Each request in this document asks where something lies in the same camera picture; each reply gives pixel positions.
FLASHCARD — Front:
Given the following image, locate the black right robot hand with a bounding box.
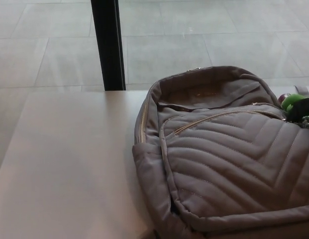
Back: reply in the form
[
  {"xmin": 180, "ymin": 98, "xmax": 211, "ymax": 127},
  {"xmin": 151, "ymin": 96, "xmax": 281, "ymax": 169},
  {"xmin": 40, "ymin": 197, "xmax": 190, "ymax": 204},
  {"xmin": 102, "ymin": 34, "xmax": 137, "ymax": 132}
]
[{"xmin": 286, "ymin": 97, "xmax": 309, "ymax": 123}]

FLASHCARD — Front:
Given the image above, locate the green figure keychain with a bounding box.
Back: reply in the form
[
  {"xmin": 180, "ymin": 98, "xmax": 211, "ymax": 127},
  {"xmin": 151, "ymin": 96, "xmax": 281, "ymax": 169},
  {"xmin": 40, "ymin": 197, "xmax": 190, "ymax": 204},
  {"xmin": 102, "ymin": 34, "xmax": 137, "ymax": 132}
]
[{"xmin": 280, "ymin": 92, "xmax": 309, "ymax": 129}]

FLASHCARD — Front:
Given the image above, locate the grey quilted backpack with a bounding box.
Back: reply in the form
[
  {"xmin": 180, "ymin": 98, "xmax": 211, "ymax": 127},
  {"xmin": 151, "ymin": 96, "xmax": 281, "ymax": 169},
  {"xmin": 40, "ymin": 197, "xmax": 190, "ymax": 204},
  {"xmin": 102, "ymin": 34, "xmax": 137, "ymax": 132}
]
[{"xmin": 131, "ymin": 65, "xmax": 309, "ymax": 239}]

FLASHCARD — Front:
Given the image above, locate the black window frame post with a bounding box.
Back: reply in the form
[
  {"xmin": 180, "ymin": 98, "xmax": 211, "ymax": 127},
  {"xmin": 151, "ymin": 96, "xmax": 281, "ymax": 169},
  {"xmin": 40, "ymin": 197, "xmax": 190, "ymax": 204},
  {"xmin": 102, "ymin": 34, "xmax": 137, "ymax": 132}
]
[{"xmin": 91, "ymin": 0, "xmax": 127, "ymax": 91}]

